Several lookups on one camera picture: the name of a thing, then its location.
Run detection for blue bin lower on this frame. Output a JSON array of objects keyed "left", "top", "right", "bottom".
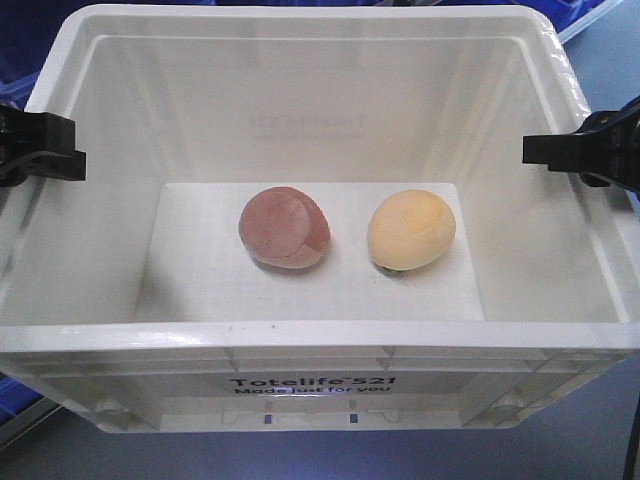
[{"left": 0, "top": 374, "right": 43, "bottom": 425}]

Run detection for blue bin left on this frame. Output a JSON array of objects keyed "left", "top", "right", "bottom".
[{"left": 0, "top": 0, "right": 116, "bottom": 109}]

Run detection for white plastic tote box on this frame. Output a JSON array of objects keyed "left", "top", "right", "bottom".
[{"left": 1, "top": 5, "right": 639, "bottom": 433}]

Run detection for brown plush ball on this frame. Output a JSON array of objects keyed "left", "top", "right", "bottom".
[{"left": 238, "top": 186, "right": 331, "bottom": 269}]

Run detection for blue bin right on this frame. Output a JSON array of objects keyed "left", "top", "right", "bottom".
[{"left": 515, "top": 0, "right": 620, "bottom": 44}]

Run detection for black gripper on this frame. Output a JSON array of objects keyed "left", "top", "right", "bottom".
[{"left": 522, "top": 97, "right": 639, "bottom": 192}]

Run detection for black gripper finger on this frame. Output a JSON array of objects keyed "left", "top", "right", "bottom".
[
  {"left": 1, "top": 105, "right": 75, "bottom": 153},
  {"left": 1, "top": 150, "right": 86, "bottom": 187}
]

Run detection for blue bin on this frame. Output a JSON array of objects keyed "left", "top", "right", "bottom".
[
  {"left": 515, "top": 0, "right": 620, "bottom": 44},
  {"left": 0, "top": 0, "right": 116, "bottom": 109},
  {"left": 0, "top": 374, "right": 43, "bottom": 425}
]

